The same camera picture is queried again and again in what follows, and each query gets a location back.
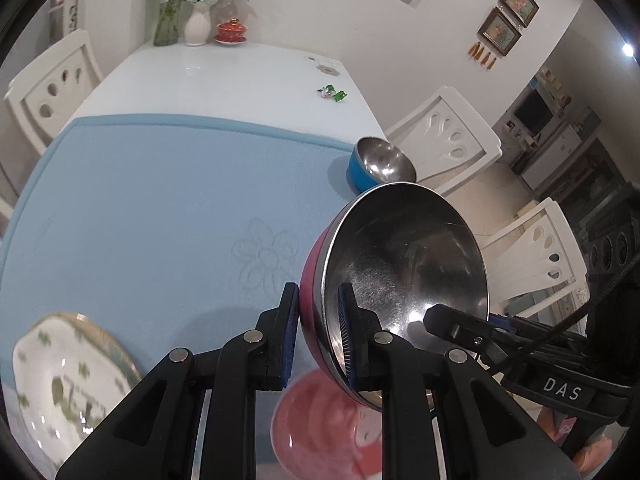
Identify white dining table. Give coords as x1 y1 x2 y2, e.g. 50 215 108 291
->
0 40 388 480

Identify hanging orange ornaments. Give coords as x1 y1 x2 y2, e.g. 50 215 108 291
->
468 41 498 70

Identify white chair far left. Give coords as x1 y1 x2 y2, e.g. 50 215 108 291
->
4 29 103 155

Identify white vase with flowers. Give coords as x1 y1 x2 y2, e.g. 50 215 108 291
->
183 0 263 48

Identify upper small framed picture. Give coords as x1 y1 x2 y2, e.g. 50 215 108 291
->
499 0 539 27

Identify small framed picture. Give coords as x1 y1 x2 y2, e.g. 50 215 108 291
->
499 0 539 27
478 8 522 56

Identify pink cartoon bowl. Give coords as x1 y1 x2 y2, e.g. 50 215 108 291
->
270 370 383 479

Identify red steel bowl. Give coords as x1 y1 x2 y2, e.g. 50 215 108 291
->
299 182 489 410

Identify blue textured table mat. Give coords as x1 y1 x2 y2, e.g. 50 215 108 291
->
1 114 354 387

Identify red lidded teacup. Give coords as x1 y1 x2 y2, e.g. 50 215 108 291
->
214 18 247 46

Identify lower small framed picture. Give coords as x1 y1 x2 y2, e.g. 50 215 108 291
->
478 8 522 56

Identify small hexagonal floral plate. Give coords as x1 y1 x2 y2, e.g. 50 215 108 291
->
12 314 132 470

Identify round blue leaf plate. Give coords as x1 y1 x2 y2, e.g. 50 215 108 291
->
53 312 142 388

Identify white chair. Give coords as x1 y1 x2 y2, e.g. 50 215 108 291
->
385 86 502 196
480 198 588 318
4 29 103 155

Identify white chair near right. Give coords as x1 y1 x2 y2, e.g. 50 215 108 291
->
480 198 588 318

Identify white chair far right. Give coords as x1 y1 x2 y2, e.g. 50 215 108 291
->
385 86 502 196

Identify green candy wrapper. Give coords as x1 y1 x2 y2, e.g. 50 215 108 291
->
317 84 347 103

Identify right hand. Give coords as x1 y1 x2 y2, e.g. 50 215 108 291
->
537 406 629 479

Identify black cable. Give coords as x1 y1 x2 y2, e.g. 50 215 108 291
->
487 253 640 376

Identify blue steel bowl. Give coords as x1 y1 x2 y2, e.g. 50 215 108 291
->
347 136 418 193

